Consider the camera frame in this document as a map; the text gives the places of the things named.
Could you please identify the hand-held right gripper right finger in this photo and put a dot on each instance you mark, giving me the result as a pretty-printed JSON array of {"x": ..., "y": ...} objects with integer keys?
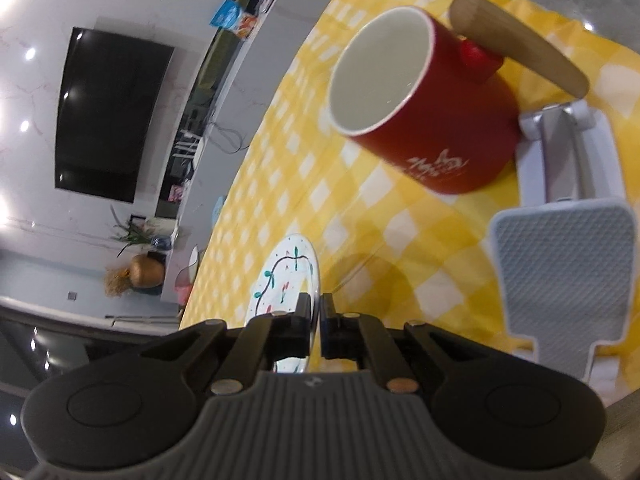
[{"x": 332, "y": 340}]

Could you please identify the white router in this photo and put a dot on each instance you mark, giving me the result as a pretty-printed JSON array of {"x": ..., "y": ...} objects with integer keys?
[{"x": 189, "y": 152}]

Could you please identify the grey television cabinet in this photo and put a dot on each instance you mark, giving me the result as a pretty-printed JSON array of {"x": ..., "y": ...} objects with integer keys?
[{"x": 225, "y": 85}]

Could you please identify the green plant in blue vase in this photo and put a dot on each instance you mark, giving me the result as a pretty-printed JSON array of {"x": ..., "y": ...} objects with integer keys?
[{"x": 137, "y": 232}]

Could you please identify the dried flower bunch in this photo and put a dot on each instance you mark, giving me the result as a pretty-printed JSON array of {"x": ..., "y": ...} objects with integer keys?
[{"x": 117, "y": 282}]

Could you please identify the yellow checked tablecloth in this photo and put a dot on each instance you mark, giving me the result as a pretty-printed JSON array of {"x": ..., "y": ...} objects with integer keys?
[{"x": 310, "y": 170}]

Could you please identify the pink basket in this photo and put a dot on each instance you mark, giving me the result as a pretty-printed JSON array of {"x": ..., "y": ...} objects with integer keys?
[{"x": 182, "y": 295}]

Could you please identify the white folding stand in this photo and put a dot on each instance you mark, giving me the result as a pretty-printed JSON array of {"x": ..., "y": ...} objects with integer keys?
[{"x": 565, "y": 270}]

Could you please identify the white painted plate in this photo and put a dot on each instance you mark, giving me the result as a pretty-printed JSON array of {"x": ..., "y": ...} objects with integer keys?
[{"x": 285, "y": 270}]

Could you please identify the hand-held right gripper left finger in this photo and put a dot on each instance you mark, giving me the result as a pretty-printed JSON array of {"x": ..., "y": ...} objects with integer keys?
[{"x": 295, "y": 340}]

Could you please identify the blue snack bag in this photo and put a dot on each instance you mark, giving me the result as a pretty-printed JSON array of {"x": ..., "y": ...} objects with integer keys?
[{"x": 231, "y": 17}]

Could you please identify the black television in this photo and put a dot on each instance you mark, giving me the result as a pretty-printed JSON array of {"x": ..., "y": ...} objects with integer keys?
[{"x": 110, "y": 115}]

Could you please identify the round mirror side table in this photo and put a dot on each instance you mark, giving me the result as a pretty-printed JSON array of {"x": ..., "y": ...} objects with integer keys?
[{"x": 189, "y": 266}]

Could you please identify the light blue plastic stool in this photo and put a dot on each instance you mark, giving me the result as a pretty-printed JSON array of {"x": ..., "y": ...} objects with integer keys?
[{"x": 219, "y": 215}]

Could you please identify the golden vase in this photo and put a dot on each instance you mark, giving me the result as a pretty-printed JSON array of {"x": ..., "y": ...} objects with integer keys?
[{"x": 148, "y": 271}]

